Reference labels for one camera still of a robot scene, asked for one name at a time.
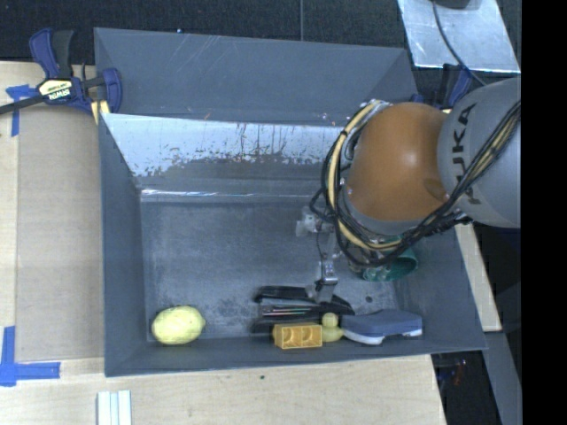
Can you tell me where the yellow rubber duck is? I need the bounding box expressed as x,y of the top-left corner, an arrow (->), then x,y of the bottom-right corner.
321,312 -> 345,344

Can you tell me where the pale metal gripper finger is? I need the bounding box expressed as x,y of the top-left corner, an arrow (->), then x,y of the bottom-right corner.
295,206 -> 334,239
313,238 -> 341,304

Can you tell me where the blue and white sponge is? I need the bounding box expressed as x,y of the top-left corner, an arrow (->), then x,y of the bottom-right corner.
340,308 -> 424,346

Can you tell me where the black stapler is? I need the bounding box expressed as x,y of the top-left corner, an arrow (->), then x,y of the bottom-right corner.
252,284 -> 356,328

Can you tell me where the pale wood board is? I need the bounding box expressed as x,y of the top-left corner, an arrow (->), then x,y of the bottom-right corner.
14,109 -> 107,364

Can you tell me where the yellow toy block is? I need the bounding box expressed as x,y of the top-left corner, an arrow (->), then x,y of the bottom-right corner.
271,321 -> 324,351

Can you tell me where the yellow lemon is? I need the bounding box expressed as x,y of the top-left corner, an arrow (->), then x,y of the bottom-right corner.
151,305 -> 207,346

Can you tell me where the grey metal bin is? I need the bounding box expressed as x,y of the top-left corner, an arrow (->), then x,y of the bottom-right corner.
92,27 -> 489,378

